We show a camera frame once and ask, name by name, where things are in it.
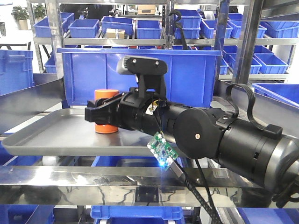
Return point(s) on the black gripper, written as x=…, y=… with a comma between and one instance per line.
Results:
x=129, y=111

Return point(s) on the orange cylindrical capacitor 4680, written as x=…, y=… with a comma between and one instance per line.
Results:
x=105, y=93

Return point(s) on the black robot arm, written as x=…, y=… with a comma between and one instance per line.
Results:
x=263, y=155

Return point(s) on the blue bin lower shelf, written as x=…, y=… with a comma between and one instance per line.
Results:
x=133, y=214

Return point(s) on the grey metal tray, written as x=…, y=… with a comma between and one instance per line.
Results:
x=65, y=132

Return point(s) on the small cardboard box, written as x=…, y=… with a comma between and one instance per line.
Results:
x=115, y=33

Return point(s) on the green circuit board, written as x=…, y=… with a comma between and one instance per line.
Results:
x=162, y=151

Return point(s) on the large blue plastic bin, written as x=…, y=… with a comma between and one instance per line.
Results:
x=189, y=79

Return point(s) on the blue bin left side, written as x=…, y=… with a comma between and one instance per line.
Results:
x=16, y=71

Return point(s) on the potted green plant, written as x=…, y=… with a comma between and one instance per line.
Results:
x=20, y=15

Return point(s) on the blue bin right side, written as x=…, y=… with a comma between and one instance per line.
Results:
x=283, y=92

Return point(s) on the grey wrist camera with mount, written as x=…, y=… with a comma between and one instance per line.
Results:
x=149, y=73

